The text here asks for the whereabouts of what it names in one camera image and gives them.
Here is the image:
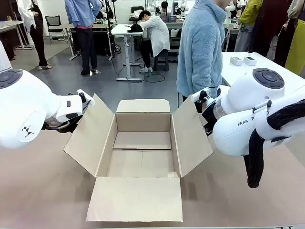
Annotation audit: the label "white standing desk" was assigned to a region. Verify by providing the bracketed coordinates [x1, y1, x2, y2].
[111, 23, 145, 82]

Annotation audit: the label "black mesh office chair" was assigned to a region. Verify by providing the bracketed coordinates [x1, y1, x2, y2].
[45, 15, 69, 46]

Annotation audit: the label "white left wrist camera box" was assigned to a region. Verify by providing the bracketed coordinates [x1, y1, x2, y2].
[76, 89, 95, 107]

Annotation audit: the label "person in light blue fleece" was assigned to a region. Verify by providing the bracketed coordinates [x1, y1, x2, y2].
[176, 0, 227, 102]

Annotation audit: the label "person in yellow-green skirt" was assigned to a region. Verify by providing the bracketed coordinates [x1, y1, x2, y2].
[285, 0, 305, 77]

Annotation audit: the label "person in white coat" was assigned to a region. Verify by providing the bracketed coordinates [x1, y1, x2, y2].
[16, 0, 53, 71]

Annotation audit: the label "grey work table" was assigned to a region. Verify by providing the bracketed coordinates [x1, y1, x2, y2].
[0, 20, 34, 51]

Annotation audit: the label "brown cardboard box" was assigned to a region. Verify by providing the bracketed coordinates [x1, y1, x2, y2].
[63, 93, 214, 223]

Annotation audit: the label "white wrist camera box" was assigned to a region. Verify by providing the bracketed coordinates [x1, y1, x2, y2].
[76, 89, 95, 107]
[190, 87, 216, 103]

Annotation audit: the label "person in yellow jacket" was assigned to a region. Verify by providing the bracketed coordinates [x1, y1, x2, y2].
[234, 0, 264, 52]

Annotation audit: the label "person in loose blue shirt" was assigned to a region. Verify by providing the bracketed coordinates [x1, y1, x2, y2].
[64, 0, 102, 76]

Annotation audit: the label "white side table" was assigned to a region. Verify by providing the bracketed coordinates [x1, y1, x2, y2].
[220, 52, 305, 96]

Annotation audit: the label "black stool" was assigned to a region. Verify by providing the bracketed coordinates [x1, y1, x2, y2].
[153, 51, 170, 72]

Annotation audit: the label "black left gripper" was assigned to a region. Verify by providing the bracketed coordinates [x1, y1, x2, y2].
[41, 115, 83, 134]

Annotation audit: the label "seated person in white shirt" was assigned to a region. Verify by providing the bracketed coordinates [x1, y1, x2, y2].
[138, 10, 171, 73]

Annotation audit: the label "brown top desk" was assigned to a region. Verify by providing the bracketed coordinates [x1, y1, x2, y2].
[62, 23, 115, 61]

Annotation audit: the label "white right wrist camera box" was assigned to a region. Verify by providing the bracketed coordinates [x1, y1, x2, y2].
[190, 87, 216, 103]

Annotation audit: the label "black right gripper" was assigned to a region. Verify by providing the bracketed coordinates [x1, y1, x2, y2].
[194, 99, 219, 136]

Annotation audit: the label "person in dark maroon coat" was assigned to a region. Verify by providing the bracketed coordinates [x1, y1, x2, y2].
[251, 0, 296, 67]

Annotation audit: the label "black bag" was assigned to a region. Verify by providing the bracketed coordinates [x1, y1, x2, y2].
[126, 23, 143, 33]

